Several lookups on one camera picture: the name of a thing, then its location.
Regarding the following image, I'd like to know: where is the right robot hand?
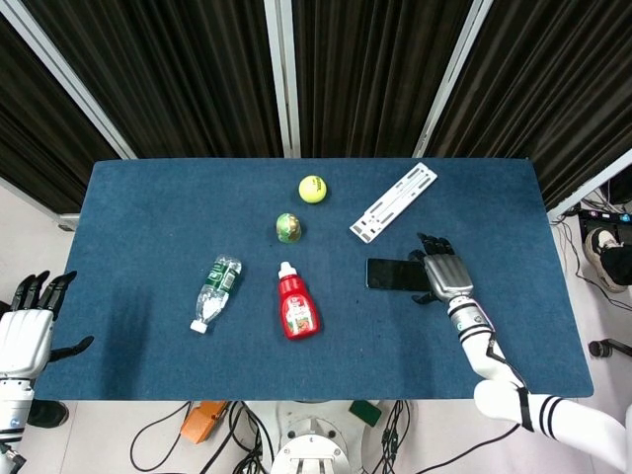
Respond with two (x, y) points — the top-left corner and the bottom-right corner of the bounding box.
(407, 232), (475, 304)

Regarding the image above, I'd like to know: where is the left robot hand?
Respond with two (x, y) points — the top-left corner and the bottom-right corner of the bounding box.
(0, 270), (95, 380)

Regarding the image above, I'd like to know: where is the white partition frame post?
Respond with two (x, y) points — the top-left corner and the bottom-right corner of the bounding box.
(0, 0), (137, 160)
(412, 0), (495, 159)
(264, 0), (301, 159)

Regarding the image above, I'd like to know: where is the yellow tennis ball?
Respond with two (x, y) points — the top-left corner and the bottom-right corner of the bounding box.
(297, 175), (330, 204)

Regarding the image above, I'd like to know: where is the black power strip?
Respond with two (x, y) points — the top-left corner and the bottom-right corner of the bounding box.
(580, 209), (632, 238)

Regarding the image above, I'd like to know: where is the blue table cloth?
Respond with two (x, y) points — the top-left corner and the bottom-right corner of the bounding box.
(35, 157), (594, 402)

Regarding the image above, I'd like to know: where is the white perforated metal bracket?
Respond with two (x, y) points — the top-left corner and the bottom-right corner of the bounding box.
(349, 162), (439, 245)

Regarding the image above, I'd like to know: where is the black shoe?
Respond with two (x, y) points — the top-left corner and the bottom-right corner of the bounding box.
(27, 400), (70, 429)

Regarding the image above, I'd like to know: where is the red ketchup squeeze bottle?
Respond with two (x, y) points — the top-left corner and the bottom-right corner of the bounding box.
(276, 261), (322, 341)

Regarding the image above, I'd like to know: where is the black floor cable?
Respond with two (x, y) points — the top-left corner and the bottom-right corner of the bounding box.
(367, 400), (421, 474)
(128, 400), (194, 473)

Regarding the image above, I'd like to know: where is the clear plastic water bottle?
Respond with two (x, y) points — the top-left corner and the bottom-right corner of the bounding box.
(190, 254), (243, 335)

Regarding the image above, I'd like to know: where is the orange box on floor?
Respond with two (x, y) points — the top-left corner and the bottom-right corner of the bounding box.
(180, 401), (231, 444)

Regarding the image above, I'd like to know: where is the green gold wrapped egg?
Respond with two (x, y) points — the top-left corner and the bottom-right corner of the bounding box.
(275, 212), (304, 245)

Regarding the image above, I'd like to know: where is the green block on floor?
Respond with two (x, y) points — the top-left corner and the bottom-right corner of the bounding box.
(349, 400), (383, 427)

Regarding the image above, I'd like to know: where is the black smartphone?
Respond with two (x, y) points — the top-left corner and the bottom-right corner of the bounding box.
(364, 257), (432, 292)

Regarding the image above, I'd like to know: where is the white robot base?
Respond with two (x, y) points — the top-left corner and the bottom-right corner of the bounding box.
(270, 400), (367, 474)

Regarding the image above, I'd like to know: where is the person's white shoe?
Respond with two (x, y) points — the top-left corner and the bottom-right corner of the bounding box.
(585, 227), (618, 273)

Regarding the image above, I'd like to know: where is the black office chair caster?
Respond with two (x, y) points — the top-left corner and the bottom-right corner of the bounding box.
(588, 337), (632, 359)

